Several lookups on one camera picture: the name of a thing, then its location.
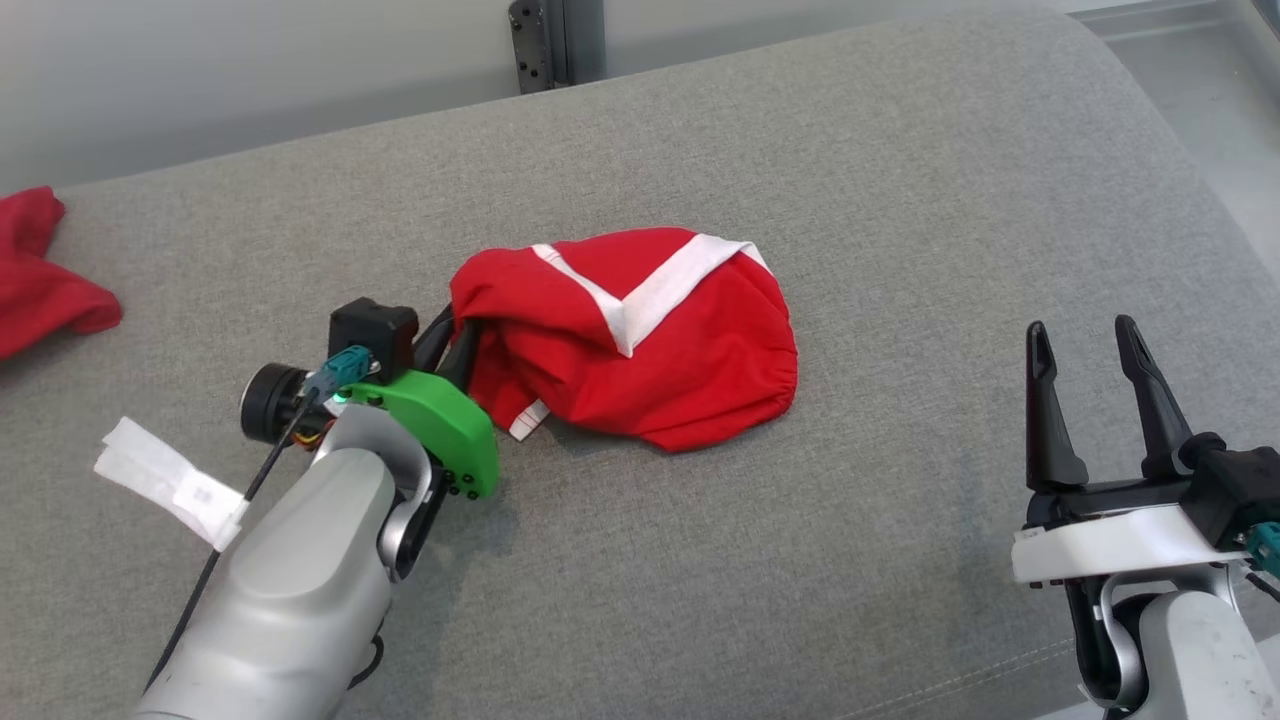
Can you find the red shorts with white stripe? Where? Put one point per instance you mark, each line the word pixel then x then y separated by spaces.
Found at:
pixel 700 370

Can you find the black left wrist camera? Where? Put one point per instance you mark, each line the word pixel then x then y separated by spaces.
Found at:
pixel 372 335

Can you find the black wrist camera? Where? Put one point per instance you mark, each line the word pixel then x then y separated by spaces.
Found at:
pixel 372 335
pixel 1240 485

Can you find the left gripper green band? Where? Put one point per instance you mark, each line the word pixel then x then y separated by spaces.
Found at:
pixel 450 430

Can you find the red jersey with black number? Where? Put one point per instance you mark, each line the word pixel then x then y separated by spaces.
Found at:
pixel 40 290

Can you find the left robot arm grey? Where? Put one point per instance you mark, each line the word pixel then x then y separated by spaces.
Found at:
pixel 290 600

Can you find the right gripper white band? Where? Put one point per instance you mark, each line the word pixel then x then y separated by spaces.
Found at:
pixel 1110 545

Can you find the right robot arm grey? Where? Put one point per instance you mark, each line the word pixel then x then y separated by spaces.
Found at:
pixel 1190 660

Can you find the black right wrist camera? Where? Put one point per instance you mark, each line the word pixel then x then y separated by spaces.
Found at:
pixel 1240 485

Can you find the upright grey metal post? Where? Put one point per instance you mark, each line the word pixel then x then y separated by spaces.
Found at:
pixel 545 45

